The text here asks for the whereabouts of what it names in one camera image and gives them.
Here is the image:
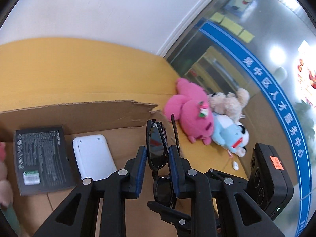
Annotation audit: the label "pastel striped plush toy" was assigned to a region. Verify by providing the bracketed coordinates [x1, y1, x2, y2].
[0, 142, 21, 236]

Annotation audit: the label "red and white poster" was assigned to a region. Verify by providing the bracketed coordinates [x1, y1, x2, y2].
[296, 41, 316, 109]

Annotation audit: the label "black printed product box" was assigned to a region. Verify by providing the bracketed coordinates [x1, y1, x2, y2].
[13, 126, 77, 197]

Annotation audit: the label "beige plush bear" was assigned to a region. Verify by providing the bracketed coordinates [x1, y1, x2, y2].
[207, 88, 250, 122]

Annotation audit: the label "brown cardboard box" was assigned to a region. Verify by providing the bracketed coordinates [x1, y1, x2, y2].
[0, 100, 218, 237]

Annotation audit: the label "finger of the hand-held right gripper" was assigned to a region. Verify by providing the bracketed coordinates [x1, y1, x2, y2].
[205, 168, 248, 190]
[147, 201, 192, 230]

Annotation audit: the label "cartoon picture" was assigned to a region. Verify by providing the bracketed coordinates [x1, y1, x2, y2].
[223, 0, 262, 18]

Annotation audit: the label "pink plush toy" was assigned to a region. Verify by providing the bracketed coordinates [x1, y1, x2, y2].
[163, 78, 215, 146]

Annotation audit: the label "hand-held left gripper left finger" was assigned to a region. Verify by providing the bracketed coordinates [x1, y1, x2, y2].
[33, 146, 148, 237]

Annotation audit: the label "glass partition with blue stripe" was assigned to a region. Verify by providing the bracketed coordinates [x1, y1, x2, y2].
[165, 0, 316, 237]

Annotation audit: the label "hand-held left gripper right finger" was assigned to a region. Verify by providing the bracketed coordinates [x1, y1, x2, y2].
[168, 145, 285, 237]

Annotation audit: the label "black sunglasses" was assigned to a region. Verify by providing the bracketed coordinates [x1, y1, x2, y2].
[146, 114, 182, 209]

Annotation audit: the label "white plastic device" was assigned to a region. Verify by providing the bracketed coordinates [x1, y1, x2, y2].
[72, 134, 117, 181]

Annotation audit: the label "yellow sticky note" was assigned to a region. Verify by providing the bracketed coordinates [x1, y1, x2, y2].
[210, 12, 225, 24]
[220, 17, 244, 35]
[239, 29, 255, 42]

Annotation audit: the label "light blue plush dog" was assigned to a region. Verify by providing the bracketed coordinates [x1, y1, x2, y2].
[211, 112, 250, 157]

